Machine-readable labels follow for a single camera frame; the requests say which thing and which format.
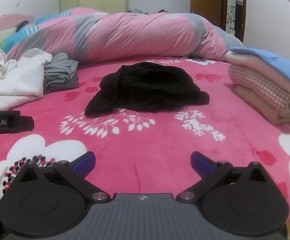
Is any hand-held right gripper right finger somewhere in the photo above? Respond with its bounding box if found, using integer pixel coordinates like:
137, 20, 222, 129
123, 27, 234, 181
176, 151, 275, 203

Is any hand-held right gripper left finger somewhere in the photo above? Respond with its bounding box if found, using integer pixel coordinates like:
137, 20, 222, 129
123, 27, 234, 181
11, 151, 111, 203

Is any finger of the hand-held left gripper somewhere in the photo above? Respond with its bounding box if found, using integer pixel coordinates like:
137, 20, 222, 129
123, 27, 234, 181
21, 116, 35, 132

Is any black t-shirt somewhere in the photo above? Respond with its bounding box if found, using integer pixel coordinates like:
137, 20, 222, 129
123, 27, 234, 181
85, 62, 210, 117

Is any pink floral bed blanket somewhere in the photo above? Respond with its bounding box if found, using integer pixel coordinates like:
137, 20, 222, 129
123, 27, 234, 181
0, 55, 290, 228

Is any white garment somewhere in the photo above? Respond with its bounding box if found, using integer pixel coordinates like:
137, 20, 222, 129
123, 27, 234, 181
0, 48, 53, 111

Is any dark grey garment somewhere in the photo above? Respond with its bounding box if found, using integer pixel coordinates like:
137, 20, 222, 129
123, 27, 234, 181
45, 76, 80, 94

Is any light grey garment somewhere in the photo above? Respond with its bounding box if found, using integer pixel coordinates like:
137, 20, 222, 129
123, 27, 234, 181
43, 52, 79, 85

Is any beige folded cloth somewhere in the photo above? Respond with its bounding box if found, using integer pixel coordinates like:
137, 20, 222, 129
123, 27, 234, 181
234, 85, 290, 125

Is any blue striped quilt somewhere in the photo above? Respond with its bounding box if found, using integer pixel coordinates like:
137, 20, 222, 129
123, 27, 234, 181
0, 14, 63, 64

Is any blue folded cloth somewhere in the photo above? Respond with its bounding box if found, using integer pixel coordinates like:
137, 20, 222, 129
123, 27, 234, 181
230, 47, 290, 85

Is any pink and grey quilt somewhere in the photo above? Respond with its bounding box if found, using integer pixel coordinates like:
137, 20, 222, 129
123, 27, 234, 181
3, 7, 245, 67

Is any colourful bags pile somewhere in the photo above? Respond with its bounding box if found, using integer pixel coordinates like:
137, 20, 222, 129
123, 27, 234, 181
127, 7, 147, 15

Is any dark wooden door frame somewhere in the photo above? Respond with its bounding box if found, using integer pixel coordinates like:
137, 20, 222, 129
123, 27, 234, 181
220, 0, 247, 43

